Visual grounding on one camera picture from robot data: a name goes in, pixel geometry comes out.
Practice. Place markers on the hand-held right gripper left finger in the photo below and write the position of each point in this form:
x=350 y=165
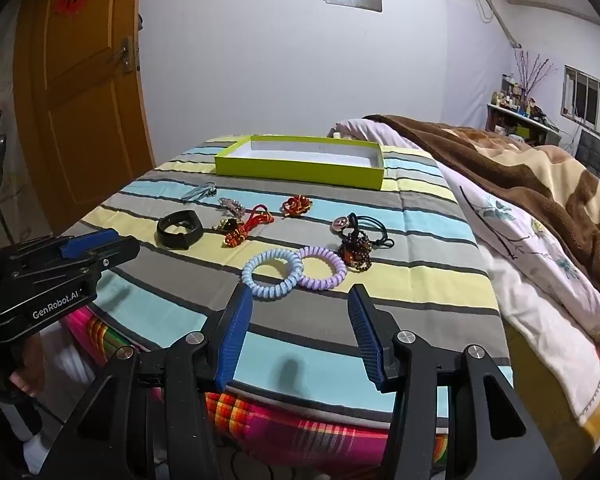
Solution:
x=236 y=332

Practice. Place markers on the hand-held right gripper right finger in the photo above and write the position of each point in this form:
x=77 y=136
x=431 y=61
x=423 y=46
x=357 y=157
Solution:
x=366 y=332

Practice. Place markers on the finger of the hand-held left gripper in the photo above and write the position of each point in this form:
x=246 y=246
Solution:
x=120 y=255
x=92 y=242

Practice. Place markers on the black wristband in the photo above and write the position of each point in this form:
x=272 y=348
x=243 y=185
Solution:
x=166 y=232

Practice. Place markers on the green cardboard box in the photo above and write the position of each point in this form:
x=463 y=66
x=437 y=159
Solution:
x=300 y=172

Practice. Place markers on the blue hair clip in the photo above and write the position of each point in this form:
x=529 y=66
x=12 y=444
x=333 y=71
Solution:
x=197 y=191

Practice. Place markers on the wooden door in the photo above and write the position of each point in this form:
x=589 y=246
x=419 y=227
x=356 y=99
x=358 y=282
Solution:
x=80 y=110

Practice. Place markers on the red knot ornament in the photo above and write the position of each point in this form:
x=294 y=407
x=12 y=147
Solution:
x=295 y=206

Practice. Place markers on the floral white quilt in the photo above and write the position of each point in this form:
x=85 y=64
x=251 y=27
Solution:
x=525 y=270

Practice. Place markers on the tan mattress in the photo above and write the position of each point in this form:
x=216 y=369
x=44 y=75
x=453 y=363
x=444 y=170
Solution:
x=545 y=385

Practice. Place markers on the metal door lock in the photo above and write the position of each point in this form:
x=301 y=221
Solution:
x=126 y=55

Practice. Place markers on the brown fleece blanket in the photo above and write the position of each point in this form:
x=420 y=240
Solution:
x=530 y=185

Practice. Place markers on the white shelf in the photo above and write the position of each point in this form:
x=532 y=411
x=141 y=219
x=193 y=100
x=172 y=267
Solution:
x=515 y=122

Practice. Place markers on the group of bottles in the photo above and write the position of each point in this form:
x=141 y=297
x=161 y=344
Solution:
x=512 y=95

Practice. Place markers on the vase of branches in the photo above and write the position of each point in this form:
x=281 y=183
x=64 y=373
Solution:
x=530 y=75

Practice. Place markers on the window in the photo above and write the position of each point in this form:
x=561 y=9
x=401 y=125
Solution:
x=590 y=100

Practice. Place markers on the wall pipe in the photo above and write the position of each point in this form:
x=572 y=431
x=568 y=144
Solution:
x=500 y=17

